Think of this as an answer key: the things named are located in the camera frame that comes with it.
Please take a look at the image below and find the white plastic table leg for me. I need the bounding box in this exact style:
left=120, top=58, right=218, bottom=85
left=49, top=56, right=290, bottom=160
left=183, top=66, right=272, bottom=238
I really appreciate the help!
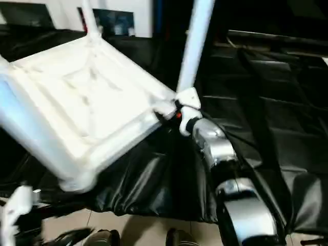
left=79, top=0, right=104, bottom=45
left=175, top=0, right=216, bottom=99
left=0, top=76, right=99, bottom=194

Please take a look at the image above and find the white plastic table top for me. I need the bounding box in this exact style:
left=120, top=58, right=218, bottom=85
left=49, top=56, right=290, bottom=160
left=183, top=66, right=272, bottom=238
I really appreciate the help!
left=0, top=34, right=179, bottom=194

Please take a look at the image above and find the dark robot left foot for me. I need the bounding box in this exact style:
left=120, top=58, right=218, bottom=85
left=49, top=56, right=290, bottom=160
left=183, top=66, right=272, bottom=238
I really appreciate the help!
left=82, top=229, right=121, bottom=246

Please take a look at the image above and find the dark robot foot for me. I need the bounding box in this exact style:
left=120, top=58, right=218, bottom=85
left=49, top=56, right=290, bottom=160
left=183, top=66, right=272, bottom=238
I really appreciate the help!
left=82, top=229, right=121, bottom=246
left=165, top=228, right=201, bottom=246

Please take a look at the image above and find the black work mat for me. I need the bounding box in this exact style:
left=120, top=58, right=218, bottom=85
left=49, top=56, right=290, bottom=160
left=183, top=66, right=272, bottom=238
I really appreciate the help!
left=0, top=26, right=328, bottom=236

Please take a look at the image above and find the dark robot right foot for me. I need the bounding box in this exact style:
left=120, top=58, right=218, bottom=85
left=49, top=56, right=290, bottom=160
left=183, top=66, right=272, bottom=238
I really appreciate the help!
left=165, top=228, right=201, bottom=246

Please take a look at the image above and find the black side table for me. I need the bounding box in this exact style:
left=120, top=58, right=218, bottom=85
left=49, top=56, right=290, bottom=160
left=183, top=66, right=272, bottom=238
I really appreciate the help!
left=225, top=29, right=328, bottom=49

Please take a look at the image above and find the white glass-door cabinet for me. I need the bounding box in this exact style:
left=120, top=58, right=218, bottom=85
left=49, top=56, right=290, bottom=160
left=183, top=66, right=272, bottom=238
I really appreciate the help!
left=0, top=0, right=154, bottom=38

